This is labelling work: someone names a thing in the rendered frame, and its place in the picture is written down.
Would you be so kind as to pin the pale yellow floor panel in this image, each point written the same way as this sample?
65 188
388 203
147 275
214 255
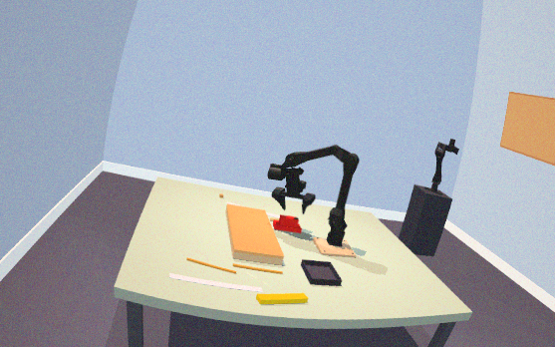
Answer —
251 235

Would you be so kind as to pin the red rectangular block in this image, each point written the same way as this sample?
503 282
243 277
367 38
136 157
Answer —
287 223

